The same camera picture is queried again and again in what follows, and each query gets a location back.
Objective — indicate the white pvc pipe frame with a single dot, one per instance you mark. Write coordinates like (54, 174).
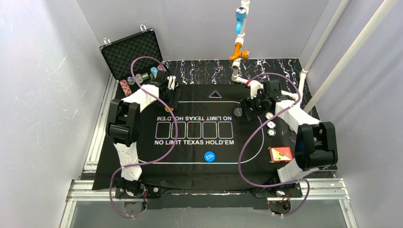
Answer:
(372, 75)

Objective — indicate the white grey poker chip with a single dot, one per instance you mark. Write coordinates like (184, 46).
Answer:
(269, 115)

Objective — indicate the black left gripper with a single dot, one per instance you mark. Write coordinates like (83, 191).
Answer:
(171, 98)

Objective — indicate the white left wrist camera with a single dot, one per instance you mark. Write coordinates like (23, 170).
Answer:
(171, 83)

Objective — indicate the red poker chip stack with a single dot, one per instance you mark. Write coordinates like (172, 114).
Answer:
(125, 88)

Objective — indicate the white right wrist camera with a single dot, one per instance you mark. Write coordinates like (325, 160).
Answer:
(254, 87)

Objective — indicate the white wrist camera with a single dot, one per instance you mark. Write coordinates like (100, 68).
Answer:
(171, 83)
(254, 87)

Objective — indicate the red playing card box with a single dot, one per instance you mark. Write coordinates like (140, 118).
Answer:
(280, 154)

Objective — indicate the black aluminium chip case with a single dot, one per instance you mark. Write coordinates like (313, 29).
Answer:
(119, 54)

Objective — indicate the blue small blind button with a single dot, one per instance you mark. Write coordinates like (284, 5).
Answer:
(209, 156)

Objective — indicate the blue chip stack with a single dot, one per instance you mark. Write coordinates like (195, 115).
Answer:
(154, 71)

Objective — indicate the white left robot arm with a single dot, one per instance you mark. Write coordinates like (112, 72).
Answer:
(124, 119)

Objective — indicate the clear dealer button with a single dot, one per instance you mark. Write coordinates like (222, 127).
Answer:
(238, 112)

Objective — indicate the yellow big blind button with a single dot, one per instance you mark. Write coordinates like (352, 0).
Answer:
(169, 109)

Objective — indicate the black poker table mat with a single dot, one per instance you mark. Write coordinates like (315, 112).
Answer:
(171, 153)

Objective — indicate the green poker chip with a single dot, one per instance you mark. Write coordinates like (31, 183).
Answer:
(271, 132)

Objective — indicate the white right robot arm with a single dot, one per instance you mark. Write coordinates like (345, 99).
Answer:
(315, 146)

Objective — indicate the white blue poker chip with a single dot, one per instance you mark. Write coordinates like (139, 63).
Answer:
(271, 125)

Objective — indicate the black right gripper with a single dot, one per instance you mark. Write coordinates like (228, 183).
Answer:
(252, 105)

